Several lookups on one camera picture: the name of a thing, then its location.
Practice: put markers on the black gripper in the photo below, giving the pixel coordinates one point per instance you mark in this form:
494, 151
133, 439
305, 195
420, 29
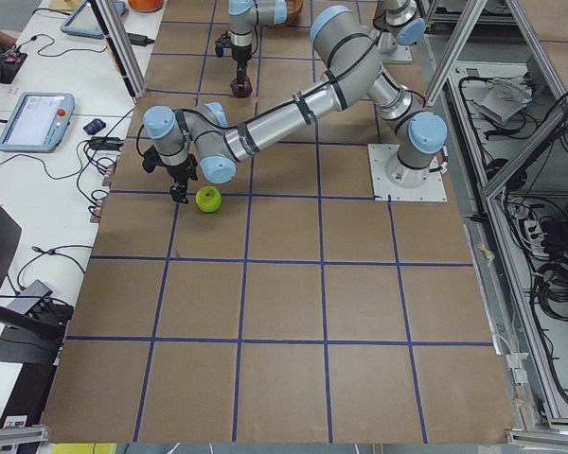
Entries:
240, 56
180, 174

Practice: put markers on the dark purple apple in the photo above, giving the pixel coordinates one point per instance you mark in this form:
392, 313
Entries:
241, 89

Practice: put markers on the green apple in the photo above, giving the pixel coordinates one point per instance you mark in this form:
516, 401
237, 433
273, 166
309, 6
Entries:
209, 199

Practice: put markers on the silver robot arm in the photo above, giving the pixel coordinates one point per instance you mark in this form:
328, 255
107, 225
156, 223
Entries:
244, 16
186, 142

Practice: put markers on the woven wicker basket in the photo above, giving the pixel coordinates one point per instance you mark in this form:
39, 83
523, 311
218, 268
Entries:
294, 8

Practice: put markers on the black power adapter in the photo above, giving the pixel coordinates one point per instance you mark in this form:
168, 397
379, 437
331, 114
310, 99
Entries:
139, 40

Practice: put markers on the small blue device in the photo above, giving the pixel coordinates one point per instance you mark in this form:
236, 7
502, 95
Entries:
94, 126

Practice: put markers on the orange cylindrical container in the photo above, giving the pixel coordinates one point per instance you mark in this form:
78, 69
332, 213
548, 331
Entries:
146, 6

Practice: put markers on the teach pendant near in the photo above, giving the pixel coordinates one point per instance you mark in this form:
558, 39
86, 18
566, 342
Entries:
38, 122

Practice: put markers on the teach pendant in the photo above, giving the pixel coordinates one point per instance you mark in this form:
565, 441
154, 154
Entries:
82, 22
38, 122

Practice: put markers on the teach pendant far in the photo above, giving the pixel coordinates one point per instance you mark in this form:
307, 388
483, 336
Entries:
82, 22

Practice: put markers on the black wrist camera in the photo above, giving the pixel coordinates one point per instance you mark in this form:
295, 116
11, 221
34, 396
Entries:
221, 44
151, 159

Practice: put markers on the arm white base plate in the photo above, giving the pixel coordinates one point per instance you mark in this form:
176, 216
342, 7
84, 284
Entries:
392, 181
392, 52

